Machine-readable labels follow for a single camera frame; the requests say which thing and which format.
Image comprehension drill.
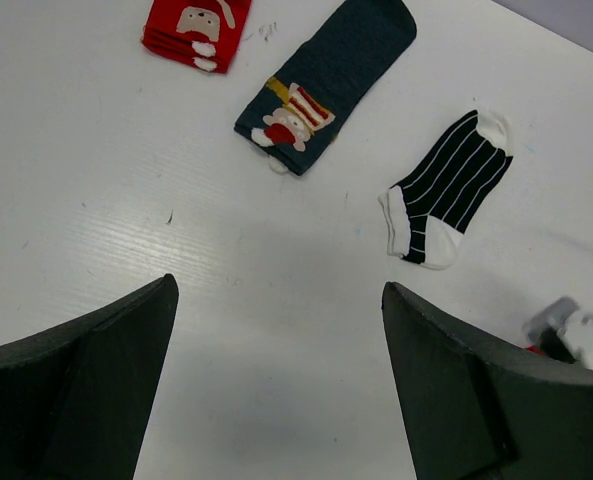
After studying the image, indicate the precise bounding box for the navy sock with bear pattern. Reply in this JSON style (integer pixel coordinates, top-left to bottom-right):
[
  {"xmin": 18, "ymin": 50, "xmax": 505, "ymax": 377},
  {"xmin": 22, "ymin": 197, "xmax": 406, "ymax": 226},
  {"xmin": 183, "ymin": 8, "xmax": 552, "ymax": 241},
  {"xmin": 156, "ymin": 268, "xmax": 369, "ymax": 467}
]
[{"xmin": 234, "ymin": 0, "xmax": 417, "ymax": 176}]

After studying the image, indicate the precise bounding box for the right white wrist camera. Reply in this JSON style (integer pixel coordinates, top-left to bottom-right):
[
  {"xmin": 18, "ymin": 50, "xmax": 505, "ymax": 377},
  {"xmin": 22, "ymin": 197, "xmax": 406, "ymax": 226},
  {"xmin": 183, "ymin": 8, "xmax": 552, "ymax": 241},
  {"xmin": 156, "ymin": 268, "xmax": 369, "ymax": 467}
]
[{"xmin": 522, "ymin": 296, "xmax": 593, "ymax": 371}]

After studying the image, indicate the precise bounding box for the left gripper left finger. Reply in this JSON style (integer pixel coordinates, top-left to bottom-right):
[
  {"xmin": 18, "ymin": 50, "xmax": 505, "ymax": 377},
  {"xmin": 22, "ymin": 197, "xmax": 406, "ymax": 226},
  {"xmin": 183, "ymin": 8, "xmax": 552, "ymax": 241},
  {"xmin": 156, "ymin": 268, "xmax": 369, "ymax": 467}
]
[{"xmin": 0, "ymin": 274, "xmax": 179, "ymax": 479}]

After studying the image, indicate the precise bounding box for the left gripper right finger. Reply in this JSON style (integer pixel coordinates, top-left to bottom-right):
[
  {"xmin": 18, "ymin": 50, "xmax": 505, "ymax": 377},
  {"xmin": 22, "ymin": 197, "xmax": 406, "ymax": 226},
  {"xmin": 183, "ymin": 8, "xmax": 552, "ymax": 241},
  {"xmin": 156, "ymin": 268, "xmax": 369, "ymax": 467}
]
[{"xmin": 382, "ymin": 282, "xmax": 593, "ymax": 479}]

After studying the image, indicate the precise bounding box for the black white striped sock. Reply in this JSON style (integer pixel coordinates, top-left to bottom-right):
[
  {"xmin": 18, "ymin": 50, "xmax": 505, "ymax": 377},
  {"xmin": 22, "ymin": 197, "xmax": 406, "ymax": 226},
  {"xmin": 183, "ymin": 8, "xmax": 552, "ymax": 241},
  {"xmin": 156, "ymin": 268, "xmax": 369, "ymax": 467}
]
[{"xmin": 379, "ymin": 110, "xmax": 513, "ymax": 270}]

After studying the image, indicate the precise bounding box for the red sock with white figure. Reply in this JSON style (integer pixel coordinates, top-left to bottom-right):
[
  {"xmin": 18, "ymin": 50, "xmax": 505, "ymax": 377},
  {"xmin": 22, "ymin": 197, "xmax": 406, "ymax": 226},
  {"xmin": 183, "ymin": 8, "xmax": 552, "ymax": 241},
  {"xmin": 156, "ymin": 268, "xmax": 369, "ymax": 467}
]
[{"xmin": 141, "ymin": 0, "xmax": 251, "ymax": 74}]

